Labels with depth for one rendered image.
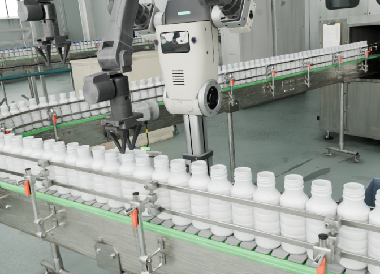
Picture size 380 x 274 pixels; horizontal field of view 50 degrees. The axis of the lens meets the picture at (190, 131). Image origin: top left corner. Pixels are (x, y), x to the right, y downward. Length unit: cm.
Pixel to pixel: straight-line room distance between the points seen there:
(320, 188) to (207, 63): 94
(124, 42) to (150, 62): 427
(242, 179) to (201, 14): 91
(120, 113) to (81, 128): 146
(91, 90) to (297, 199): 54
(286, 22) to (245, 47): 110
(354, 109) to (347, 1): 115
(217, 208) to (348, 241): 29
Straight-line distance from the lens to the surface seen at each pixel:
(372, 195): 147
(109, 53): 105
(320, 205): 84
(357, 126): 485
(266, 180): 87
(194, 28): 160
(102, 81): 102
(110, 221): 119
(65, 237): 140
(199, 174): 96
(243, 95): 322
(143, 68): 528
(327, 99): 500
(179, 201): 101
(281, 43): 764
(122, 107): 106
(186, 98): 166
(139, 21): 181
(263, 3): 733
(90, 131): 254
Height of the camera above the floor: 149
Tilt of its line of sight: 15 degrees down
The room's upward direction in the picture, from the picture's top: 5 degrees counter-clockwise
